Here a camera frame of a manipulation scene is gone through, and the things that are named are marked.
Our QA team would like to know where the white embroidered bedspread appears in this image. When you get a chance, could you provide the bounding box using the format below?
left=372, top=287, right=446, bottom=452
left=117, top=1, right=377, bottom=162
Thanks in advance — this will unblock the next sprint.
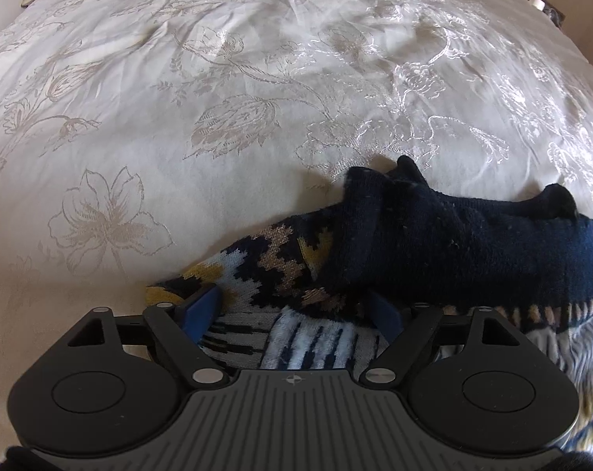
left=0, top=0, right=593, bottom=457

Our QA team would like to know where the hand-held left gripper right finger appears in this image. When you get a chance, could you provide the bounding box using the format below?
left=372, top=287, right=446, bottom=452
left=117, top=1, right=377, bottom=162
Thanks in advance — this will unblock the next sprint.
left=362, top=288, right=533, bottom=386

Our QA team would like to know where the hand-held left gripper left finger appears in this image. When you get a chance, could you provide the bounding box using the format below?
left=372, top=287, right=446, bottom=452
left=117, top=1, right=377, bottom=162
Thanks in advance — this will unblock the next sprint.
left=56, top=285, right=231, bottom=388

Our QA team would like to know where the patterned knit sweater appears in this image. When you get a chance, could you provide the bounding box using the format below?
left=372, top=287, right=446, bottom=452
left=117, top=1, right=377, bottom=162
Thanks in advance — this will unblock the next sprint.
left=144, top=154, right=593, bottom=452

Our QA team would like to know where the dark bedside gadget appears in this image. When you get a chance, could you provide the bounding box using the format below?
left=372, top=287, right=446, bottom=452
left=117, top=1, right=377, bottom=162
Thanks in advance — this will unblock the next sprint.
left=540, top=1, right=568, bottom=26

